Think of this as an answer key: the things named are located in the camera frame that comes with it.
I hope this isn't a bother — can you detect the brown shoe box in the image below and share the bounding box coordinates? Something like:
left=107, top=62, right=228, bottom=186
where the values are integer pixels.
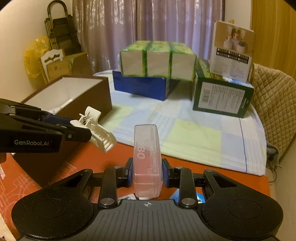
left=13, top=75, right=113, bottom=188

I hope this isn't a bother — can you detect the brown cardboard box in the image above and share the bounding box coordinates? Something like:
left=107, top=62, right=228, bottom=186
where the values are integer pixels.
left=46, top=52, right=89, bottom=81

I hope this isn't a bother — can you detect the white photo print box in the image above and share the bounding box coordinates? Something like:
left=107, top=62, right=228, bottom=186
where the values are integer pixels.
left=210, top=20, right=257, bottom=84

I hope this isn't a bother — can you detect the green wrapped tissue pack bundle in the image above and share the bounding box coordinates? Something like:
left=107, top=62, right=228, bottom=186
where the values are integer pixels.
left=120, top=40, right=197, bottom=81

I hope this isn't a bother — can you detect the yellow plastic bag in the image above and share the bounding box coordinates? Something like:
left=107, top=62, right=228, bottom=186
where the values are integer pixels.
left=24, top=36, right=51, bottom=78

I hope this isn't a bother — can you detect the white ornate wooden panel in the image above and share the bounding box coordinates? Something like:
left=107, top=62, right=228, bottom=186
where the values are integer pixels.
left=40, top=49, right=65, bottom=84

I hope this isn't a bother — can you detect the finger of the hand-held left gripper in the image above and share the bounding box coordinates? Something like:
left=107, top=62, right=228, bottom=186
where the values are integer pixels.
left=14, top=116, right=92, bottom=142
left=14, top=103, right=73, bottom=127

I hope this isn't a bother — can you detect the red printed mat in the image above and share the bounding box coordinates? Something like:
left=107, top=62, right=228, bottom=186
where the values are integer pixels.
left=0, top=141, right=271, bottom=234

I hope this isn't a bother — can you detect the white hair clip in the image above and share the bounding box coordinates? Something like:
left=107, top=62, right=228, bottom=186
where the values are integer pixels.
left=69, top=106, right=117, bottom=154

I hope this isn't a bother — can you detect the beige quilted chair cover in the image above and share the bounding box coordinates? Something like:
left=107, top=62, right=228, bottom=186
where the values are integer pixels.
left=250, top=62, right=296, bottom=163

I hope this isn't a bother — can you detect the green white carton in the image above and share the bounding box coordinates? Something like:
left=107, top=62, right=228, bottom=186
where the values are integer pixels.
left=192, top=59, right=255, bottom=118

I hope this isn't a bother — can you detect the blue cardboard box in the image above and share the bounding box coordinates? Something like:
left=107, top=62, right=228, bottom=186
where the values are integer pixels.
left=112, top=71, right=179, bottom=101

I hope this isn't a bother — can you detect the black folding hand cart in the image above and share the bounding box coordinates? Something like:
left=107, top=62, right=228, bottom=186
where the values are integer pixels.
left=44, top=0, right=82, bottom=56

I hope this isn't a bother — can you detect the wooden door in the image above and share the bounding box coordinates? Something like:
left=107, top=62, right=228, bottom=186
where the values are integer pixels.
left=251, top=0, right=296, bottom=77

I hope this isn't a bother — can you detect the black cable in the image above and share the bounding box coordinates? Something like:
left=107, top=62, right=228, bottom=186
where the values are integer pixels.
left=266, top=144, right=281, bottom=183

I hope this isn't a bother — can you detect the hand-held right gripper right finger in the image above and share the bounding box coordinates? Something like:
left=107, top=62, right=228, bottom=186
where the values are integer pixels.
left=162, top=159, right=241, bottom=208

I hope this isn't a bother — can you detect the mauve curtain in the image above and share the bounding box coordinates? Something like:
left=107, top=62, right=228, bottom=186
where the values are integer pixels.
left=73, top=0, right=226, bottom=72

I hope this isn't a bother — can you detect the clear plastic case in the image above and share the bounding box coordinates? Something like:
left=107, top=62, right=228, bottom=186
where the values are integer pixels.
left=132, top=124, right=163, bottom=198

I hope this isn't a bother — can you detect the pale checked cloth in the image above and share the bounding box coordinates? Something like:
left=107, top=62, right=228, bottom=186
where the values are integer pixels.
left=92, top=70, right=269, bottom=176

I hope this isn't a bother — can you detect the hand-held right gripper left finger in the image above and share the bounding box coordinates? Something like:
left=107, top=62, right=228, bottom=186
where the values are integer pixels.
left=53, top=159, right=134, bottom=208

